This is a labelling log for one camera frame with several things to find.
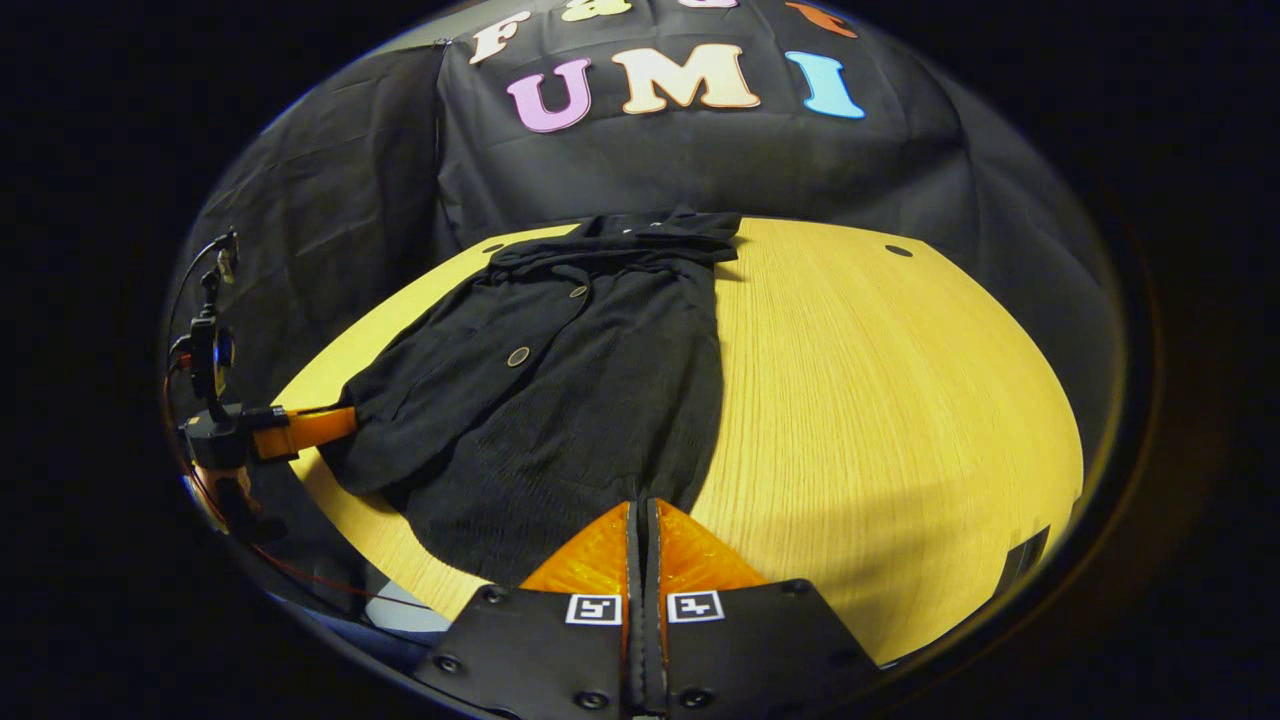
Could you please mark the black button shirt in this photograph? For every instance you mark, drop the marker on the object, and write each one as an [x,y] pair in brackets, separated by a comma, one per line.
[560,420]

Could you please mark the black backdrop cloth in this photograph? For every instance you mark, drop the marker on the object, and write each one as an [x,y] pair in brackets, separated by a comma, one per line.
[700,170]

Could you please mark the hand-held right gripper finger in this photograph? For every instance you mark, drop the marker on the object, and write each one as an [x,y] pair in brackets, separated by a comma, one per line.
[634,650]
[653,650]

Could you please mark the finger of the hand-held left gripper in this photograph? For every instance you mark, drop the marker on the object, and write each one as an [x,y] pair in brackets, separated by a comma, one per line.
[305,428]

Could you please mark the dark grey block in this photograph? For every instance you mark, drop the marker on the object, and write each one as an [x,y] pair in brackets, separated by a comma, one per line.
[1020,562]

